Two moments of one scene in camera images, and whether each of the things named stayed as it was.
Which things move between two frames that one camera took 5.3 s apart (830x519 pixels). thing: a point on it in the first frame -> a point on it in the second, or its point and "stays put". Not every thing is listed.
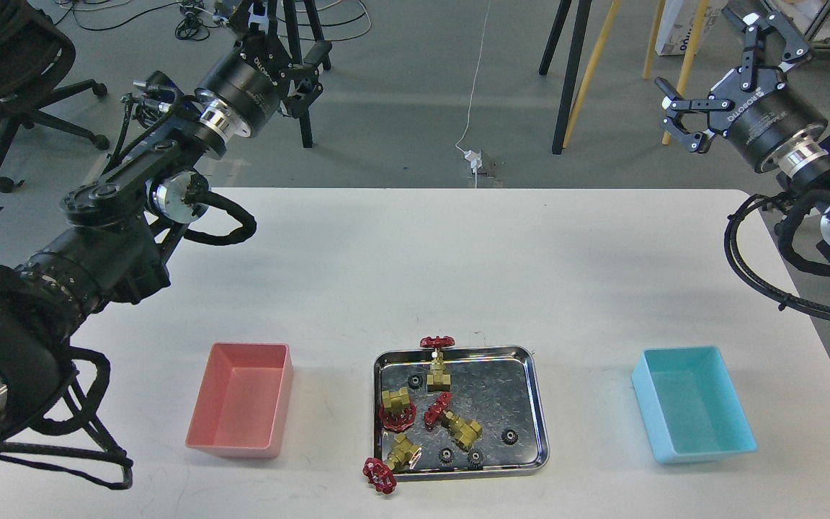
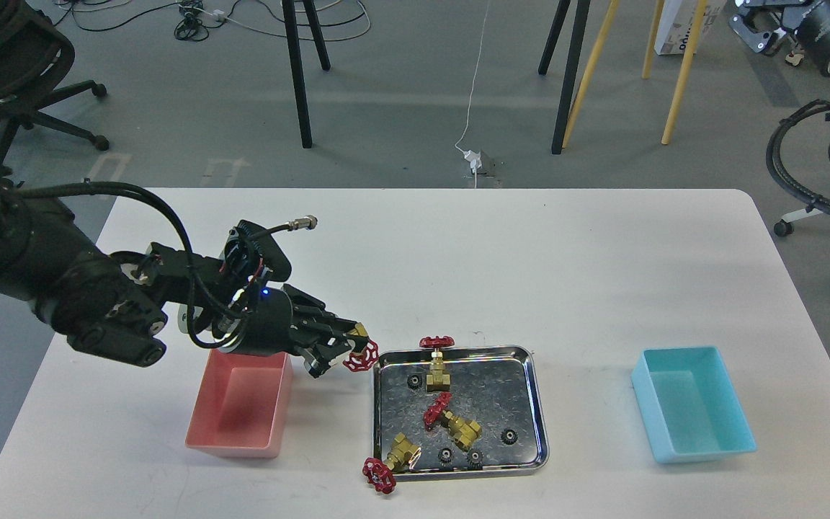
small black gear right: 509,437 stays put
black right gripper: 753,121 -> 822,27
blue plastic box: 691,404 stays put
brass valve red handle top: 438,380 stays put
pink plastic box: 243,401 stays put
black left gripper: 253,80 -> 286,321
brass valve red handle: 396,413 -> 362,361
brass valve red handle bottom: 402,456 stays put
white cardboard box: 679,23 stays put
